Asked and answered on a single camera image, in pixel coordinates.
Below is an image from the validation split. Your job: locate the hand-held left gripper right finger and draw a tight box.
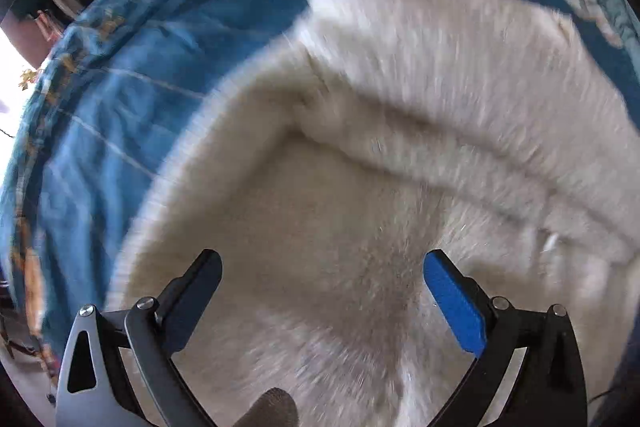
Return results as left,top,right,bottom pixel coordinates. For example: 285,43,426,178
423,249,590,427

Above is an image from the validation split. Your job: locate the white fluffy sweater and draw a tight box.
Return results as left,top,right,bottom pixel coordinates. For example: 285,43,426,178
106,0,640,427

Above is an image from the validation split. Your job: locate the dark wooden furniture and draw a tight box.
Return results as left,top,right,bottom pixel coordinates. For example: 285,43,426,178
10,0,81,72

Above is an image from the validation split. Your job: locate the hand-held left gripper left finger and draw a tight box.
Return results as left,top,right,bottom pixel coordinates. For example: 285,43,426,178
55,249,223,427

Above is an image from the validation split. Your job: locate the blue bed sheet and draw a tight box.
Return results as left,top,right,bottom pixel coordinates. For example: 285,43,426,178
0,0,640,375

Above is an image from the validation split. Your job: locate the person's left hand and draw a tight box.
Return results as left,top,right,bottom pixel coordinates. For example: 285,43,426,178
235,388,300,427

